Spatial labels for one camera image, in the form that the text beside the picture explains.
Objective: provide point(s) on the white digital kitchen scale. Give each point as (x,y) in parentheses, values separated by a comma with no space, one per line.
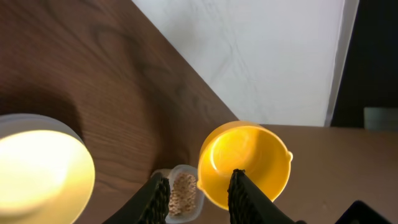
(22,122)

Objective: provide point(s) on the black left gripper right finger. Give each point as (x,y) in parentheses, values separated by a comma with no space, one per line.
(247,204)

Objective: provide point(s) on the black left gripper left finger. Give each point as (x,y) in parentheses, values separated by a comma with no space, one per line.
(149,205)

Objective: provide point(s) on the clear container of soybeans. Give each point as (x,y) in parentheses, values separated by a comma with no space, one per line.
(186,200)

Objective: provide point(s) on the yellow plastic measuring scoop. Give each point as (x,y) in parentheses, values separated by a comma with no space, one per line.
(245,146)

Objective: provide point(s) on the pale yellow bowl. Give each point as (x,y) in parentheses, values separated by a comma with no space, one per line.
(46,177)

